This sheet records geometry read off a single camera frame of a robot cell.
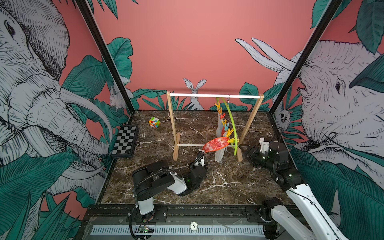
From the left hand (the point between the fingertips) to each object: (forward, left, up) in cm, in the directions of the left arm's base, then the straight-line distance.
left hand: (203, 153), depth 87 cm
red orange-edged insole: (-1, -6, +13) cm, 14 cm away
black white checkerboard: (+14, +51, -6) cm, 53 cm away
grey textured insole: (-2, -9, +2) cm, 9 cm away
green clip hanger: (+32, -22, -9) cm, 40 cm away
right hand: (-5, -17, +15) cm, 23 cm away
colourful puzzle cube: (+29, +34, -4) cm, 45 cm away
